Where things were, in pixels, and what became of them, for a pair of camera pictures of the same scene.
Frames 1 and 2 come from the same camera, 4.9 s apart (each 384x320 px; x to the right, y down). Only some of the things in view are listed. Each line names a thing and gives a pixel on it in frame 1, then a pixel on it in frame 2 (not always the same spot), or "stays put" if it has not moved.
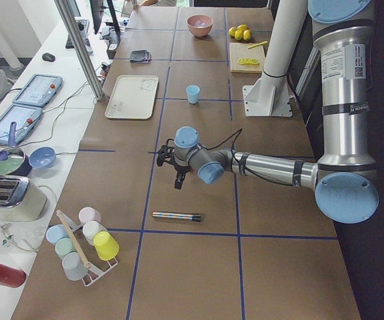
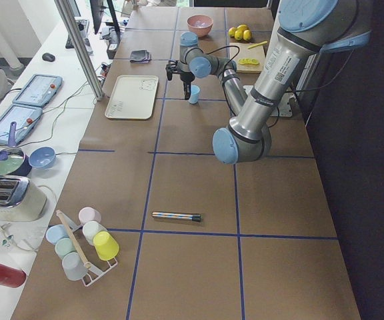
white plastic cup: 90,229 stays put
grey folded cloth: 140,56 stays put
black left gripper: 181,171 → 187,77
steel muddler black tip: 186,216 stays put
